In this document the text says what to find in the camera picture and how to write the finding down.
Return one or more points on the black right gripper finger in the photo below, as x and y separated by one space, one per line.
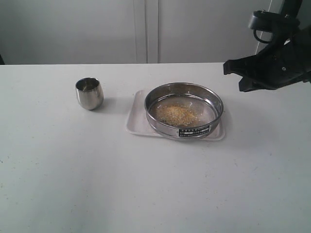
255 65
257 83

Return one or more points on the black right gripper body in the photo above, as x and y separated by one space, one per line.
287 63

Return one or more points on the yellow and white grain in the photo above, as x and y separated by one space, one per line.
175 115

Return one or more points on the stainless steel cup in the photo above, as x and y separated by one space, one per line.
89 93

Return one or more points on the round stainless steel sieve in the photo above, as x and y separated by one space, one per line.
205 103

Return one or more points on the white plastic tray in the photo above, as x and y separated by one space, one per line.
137 122

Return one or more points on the white cabinet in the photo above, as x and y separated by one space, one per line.
127 31

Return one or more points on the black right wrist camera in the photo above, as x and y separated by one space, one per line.
277 25

